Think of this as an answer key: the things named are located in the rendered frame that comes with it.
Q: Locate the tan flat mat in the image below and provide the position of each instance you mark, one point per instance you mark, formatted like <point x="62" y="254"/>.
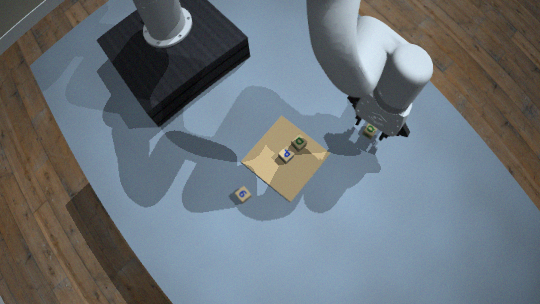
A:
<point x="287" y="179"/>

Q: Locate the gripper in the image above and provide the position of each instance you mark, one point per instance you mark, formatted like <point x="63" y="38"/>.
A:
<point x="367" y="109"/>

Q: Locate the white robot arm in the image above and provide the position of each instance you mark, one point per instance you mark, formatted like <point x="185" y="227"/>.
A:
<point x="334" y="32"/>

